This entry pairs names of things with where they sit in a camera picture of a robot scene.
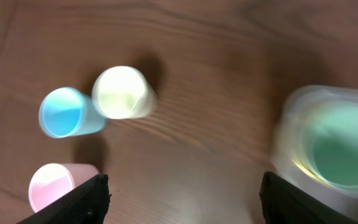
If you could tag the clear plastic storage container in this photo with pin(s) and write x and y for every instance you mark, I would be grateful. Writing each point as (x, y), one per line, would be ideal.
(316, 145)

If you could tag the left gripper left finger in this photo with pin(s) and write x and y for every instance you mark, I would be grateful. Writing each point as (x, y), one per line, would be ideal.
(86, 204)

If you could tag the cream white cup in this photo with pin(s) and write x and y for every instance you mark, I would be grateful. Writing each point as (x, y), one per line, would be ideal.
(122, 92)

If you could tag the pink cup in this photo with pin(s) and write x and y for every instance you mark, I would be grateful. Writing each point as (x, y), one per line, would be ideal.
(53, 181)

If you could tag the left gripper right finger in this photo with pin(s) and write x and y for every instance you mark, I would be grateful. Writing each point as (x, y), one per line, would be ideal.
(283, 203)

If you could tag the light blue cup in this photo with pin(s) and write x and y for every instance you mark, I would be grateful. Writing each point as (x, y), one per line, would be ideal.
(67, 112)

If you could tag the mint green cup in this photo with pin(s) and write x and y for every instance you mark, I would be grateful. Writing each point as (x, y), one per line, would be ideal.
(343, 146)

